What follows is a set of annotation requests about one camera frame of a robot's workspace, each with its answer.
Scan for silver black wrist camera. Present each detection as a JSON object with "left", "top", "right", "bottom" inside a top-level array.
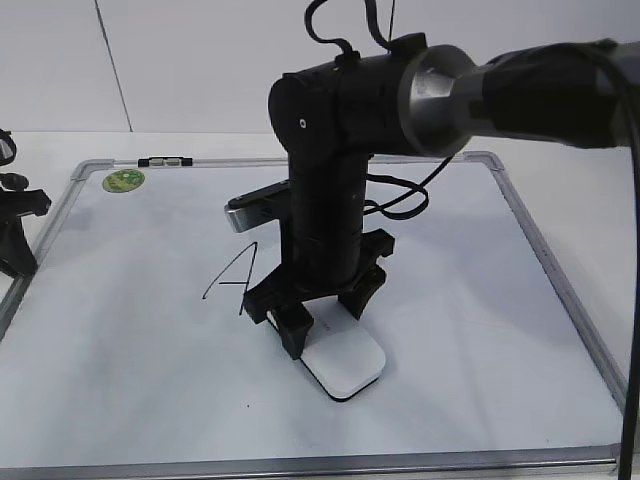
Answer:
[{"left": 225, "top": 180, "right": 290, "bottom": 233}]

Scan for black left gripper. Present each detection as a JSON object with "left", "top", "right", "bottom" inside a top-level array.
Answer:
[{"left": 1, "top": 130, "right": 51, "bottom": 276}]

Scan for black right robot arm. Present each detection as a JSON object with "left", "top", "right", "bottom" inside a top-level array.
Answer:
[{"left": 231, "top": 34, "right": 639, "bottom": 358}]

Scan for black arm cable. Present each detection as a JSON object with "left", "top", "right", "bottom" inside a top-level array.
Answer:
[{"left": 304, "top": 0, "right": 640, "bottom": 480}]

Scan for green round magnet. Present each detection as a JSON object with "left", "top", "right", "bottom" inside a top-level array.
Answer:
[{"left": 102, "top": 169, "right": 145, "bottom": 193}]

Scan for white whiteboard eraser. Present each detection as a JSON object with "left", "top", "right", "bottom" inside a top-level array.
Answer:
[{"left": 271, "top": 297, "right": 386, "bottom": 402}]

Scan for black and clear frame clip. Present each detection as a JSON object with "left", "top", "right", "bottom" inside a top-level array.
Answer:
[{"left": 137, "top": 156, "right": 193, "bottom": 168}]

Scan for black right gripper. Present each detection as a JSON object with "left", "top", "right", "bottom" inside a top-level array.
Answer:
[{"left": 243, "top": 229, "right": 395, "bottom": 360}]

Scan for white board with aluminium frame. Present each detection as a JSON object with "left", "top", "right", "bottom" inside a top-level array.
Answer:
[{"left": 1, "top": 156, "right": 622, "bottom": 478}]

